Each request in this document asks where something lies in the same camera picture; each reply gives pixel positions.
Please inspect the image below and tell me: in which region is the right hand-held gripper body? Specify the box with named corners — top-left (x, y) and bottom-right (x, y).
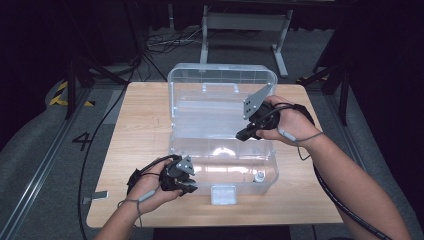
top-left (242, 84), bottom-right (282, 138)

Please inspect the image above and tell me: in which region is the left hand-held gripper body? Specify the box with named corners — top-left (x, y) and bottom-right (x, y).
top-left (159, 155), bottom-right (198, 193)

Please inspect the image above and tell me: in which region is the clear plastic storage box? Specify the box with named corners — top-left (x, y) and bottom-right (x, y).
top-left (167, 62), bottom-right (281, 206)

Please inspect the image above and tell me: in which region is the person's right hand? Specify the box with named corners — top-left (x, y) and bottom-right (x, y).
top-left (255, 95), bottom-right (324, 148)

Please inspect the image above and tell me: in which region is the person's left hand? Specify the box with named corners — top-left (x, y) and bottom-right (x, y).
top-left (127, 172), bottom-right (184, 215)

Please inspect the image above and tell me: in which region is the black metal stand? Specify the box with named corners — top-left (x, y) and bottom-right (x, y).
top-left (64, 54), bottom-right (129, 120)
top-left (297, 61), bottom-right (352, 127)

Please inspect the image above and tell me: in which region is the yellow and black floor tape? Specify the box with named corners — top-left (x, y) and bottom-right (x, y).
top-left (48, 80), bottom-right (96, 108)

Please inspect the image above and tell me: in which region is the grey left wrist lanyard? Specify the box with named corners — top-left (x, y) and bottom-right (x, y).
top-left (117, 188), bottom-right (160, 228)

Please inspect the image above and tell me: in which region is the grey wrist lanyard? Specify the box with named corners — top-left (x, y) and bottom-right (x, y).
top-left (117, 188), bottom-right (160, 228)
top-left (277, 128), bottom-right (325, 162)

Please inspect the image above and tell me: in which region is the grey right wrist lanyard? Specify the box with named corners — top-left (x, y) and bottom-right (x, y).
top-left (277, 128), bottom-right (325, 162)

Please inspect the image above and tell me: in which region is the grey metal bracket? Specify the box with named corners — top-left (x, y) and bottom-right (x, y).
top-left (82, 190), bottom-right (110, 205)

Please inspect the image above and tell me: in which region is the grey metal desk frame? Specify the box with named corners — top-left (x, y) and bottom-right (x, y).
top-left (198, 4), bottom-right (295, 79)

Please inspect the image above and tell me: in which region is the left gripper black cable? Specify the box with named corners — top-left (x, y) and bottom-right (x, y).
top-left (77, 54), bottom-right (183, 240)

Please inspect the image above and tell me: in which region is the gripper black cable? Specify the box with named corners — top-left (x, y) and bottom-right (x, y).
top-left (271, 103), bottom-right (393, 240)
top-left (77, 54), bottom-right (183, 240)

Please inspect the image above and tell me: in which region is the thin black floor cable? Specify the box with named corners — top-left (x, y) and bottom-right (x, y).
top-left (141, 51), bottom-right (170, 83)

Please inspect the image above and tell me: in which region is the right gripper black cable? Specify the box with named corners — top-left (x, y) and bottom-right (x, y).
top-left (271, 103), bottom-right (393, 240)

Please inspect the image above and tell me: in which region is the bundle of floor cables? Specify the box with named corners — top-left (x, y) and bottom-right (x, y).
top-left (145, 27), bottom-right (205, 56)

